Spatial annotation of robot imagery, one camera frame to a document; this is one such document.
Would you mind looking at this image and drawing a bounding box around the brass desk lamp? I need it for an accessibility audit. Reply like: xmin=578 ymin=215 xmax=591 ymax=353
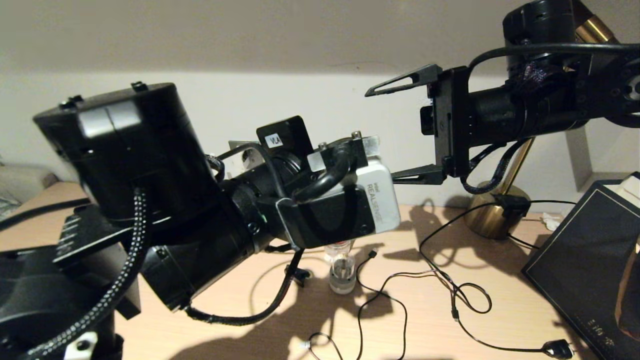
xmin=465 ymin=0 xmax=623 ymax=241

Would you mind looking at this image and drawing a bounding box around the black block on lamp base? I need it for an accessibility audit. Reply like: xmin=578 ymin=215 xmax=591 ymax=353
xmin=492 ymin=195 xmax=532 ymax=220

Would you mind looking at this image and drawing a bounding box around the clear water bottle red cap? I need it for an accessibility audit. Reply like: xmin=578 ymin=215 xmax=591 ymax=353
xmin=324 ymin=240 xmax=353 ymax=263

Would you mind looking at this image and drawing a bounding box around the small white clear-dome humidifier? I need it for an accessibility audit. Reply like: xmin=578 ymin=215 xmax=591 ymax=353
xmin=328 ymin=250 xmax=358 ymax=295

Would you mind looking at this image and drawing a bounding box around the small black plastic clip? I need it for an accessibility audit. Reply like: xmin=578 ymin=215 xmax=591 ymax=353
xmin=285 ymin=265 xmax=312 ymax=288

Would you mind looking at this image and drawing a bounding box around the dark blue gift bag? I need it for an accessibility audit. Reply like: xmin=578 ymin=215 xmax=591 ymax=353
xmin=522 ymin=172 xmax=640 ymax=360

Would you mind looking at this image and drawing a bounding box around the white box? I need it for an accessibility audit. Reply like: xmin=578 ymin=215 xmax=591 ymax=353
xmin=602 ymin=176 xmax=640 ymax=213

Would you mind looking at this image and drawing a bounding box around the grey cushion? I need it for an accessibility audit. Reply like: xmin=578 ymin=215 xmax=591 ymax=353
xmin=0 ymin=165 xmax=58 ymax=202

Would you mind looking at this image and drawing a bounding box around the silver left camera mount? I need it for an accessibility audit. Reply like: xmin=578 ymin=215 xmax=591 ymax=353
xmin=306 ymin=131 xmax=382 ymax=173

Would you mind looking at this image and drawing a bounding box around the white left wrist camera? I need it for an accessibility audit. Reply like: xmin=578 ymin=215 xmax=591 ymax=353
xmin=356 ymin=160 xmax=402 ymax=235

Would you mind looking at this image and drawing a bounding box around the grey wall power socket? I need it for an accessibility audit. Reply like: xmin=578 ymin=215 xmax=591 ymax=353
xmin=228 ymin=141 xmax=258 ymax=173

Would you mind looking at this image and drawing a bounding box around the black left camera cable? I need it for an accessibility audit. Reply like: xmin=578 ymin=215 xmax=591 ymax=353
xmin=294 ymin=141 xmax=359 ymax=203

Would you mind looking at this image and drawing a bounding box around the black camera cable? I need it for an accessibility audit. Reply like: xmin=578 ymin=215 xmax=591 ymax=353
xmin=467 ymin=42 xmax=640 ymax=71
xmin=294 ymin=141 xmax=359 ymax=203

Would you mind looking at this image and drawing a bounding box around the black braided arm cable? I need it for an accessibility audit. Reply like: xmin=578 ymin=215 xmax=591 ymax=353
xmin=460 ymin=137 xmax=533 ymax=196
xmin=20 ymin=187 xmax=307 ymax=360

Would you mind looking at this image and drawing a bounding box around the black USB cable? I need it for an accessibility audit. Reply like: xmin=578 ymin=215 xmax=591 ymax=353
xmin=356 ymin=248 xmax=493 ymax=360

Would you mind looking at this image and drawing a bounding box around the black left camera bracket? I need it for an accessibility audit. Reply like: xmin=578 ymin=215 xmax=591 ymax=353
xmin=275 ymin=184 xmax=377 ymax=250

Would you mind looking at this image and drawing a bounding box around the black right camera cable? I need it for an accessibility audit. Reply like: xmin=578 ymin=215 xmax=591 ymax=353
xmin=467 ymin=42 xmax=640 ymax=71

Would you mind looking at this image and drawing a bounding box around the black cable with white tag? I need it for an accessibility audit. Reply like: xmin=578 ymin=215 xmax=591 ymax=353
xmin=300 ymin=332 xmax=346 ymax=360

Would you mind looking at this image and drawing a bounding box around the black lamp power cord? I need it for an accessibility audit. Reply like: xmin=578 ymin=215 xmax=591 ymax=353
xmin=419 ymin=200 xmax=576 ymax=360

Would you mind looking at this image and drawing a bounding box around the white plastic mounting bracket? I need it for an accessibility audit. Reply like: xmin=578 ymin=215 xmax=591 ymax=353
xmin=64 ymin=332 xmax=99 ymax=360

